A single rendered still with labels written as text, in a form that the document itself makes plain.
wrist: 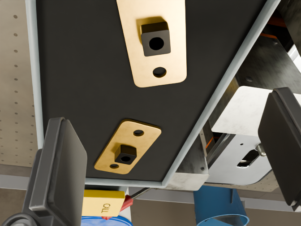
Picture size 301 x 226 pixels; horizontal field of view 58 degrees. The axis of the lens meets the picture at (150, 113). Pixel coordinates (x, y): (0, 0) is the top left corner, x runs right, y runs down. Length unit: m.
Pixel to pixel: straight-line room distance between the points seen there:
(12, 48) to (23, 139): 0.40
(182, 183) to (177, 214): 2.45
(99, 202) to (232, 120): 0.20
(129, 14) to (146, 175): 0.19
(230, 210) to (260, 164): 1.70
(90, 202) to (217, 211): 2.03
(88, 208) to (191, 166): 0.23
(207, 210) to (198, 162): 1.85
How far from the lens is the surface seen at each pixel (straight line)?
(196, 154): 0.56
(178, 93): 0.21
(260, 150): 0.61
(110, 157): 0.27
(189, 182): 0.57
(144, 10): 0.17
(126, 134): 0.24
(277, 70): 0.36
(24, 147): 1.13
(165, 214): 2.95
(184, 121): 0.24
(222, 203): 2.39
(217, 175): 0.69
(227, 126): 0.35
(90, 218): 1.85
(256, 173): 0.73
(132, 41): 0.18
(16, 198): 2.76
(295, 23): 0.37
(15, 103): 0.94
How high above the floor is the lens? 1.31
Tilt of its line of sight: 42 degrees down
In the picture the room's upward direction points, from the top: 174 degrees clockwise
